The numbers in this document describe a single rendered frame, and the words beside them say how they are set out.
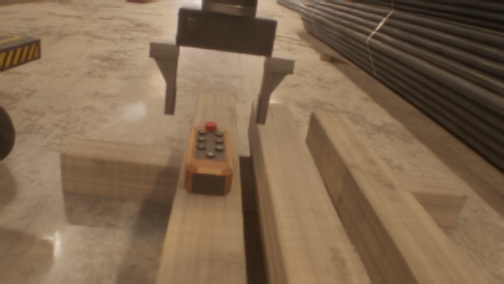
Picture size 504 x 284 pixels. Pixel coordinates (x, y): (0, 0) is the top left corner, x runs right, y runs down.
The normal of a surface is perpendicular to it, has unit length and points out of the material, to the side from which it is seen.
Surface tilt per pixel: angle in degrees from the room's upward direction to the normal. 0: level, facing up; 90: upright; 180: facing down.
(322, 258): 0
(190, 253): 0
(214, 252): 0
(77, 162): 90
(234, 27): 90
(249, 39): 90
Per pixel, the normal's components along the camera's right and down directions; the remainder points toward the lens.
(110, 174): 0.06, 0.40
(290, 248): 0.14, -0.91
